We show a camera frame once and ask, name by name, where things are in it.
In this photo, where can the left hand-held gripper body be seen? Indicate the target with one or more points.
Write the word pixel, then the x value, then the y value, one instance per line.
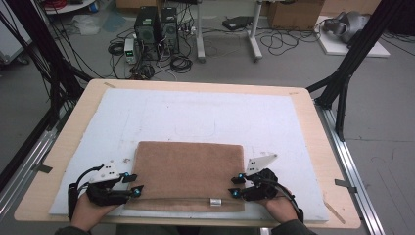
pixel 104 191

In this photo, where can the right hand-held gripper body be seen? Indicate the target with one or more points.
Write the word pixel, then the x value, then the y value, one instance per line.
pixel 261 189

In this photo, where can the brown towel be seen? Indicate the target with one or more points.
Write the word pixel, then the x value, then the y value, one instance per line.
pixel 189 173

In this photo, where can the person's left hand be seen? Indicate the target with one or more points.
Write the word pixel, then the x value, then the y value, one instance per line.
pixel 89 213

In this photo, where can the person's right hand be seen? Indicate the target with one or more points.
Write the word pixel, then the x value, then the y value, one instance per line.
pixel 280 209

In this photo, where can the grey tape strip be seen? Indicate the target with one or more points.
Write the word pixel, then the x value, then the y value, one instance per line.
pixel 43 168
pixel 345 184

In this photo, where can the thin wooden stick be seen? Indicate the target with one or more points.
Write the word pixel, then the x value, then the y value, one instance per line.
pixel 334 212

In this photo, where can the white foam mat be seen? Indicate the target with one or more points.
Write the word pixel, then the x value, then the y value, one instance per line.
pixel 182 111

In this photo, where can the white power supply unit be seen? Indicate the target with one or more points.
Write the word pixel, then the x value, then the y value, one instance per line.
pixel 130 50

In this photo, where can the white stand leg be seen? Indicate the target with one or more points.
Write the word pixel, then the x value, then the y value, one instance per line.
pixel 200 32
pixel 255 36

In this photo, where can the black computer tower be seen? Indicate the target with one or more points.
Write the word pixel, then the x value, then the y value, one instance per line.
pixel 147 32
pixel 169 29

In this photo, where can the flat black box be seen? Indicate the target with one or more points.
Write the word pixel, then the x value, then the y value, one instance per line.
pixel 237 23

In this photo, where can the clear plastic bag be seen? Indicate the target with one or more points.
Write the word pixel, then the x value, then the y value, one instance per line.
pixel 85 25

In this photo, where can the white floor board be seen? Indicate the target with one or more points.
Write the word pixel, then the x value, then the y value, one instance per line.
pixel 336 47

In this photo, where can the large cardboard box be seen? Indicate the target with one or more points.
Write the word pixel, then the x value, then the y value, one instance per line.
pixel 295 14

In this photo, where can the round white table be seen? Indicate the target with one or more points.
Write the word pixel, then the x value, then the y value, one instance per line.
pixel 70 7

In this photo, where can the grey helmet-shaped device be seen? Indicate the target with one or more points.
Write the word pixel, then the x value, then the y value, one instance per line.
pixel 349 24

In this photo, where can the aluminium rail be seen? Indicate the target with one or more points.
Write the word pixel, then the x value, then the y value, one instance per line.
pixel 29 163
pixel 352 176

